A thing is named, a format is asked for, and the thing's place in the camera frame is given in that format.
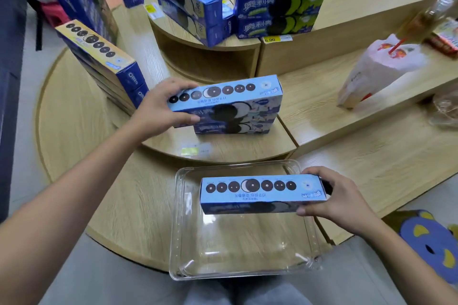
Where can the person's right hand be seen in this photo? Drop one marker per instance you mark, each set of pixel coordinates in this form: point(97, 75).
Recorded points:
point(343, 204)

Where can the person's left hand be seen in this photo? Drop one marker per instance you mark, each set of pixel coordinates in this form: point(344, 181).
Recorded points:
point(154, 111)

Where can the person's left thumb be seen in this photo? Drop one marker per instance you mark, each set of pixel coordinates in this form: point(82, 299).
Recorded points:
point(188, 119)

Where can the person's right thumb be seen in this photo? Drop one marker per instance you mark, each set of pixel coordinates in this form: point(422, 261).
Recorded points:
point(308, 210)

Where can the light blue cookie box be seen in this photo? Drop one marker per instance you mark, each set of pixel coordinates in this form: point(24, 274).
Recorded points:
point(263, 192)
point(232, 99)
point(257, 129)

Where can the person's right forearm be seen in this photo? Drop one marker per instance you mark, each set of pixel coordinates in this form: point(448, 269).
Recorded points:
point(411, 265)

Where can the person's left forearm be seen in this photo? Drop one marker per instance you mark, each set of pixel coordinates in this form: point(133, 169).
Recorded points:
point(71, 201)

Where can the yellow price tag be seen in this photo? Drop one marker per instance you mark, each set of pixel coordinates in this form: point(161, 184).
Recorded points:
point(195, 151)
point(277, 39)
point(154, 11)

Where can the yellow-topped blue cookie box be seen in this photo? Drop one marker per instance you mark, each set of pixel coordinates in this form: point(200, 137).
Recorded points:
point(137, 95)
point(103, 54)
point(123, 103)

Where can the clear plastic tray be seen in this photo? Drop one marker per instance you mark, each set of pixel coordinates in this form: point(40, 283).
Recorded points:
point(243, 244)

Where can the wooden tiered display stand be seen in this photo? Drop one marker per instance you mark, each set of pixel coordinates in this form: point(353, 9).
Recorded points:
point(107, 179)

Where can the person's legs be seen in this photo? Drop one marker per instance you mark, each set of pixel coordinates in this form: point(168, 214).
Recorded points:
point(247, 292)

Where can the blue and yellow cushion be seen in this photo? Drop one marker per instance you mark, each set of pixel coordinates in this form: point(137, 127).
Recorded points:
point(429, 240)

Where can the white plastic bag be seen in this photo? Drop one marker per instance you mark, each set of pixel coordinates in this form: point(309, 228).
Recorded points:
point(375, 69)

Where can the clear plastic bag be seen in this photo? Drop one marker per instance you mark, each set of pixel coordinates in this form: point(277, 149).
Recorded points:
point(445, 110)

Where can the red plastic stool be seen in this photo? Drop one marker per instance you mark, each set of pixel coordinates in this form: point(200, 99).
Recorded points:
point(53, 13)

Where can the red and white snack packet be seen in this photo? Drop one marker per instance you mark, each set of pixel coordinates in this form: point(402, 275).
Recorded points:
point(445, 38)

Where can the clear drink bottle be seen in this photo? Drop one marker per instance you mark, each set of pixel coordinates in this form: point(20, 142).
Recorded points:
point(425, 20)

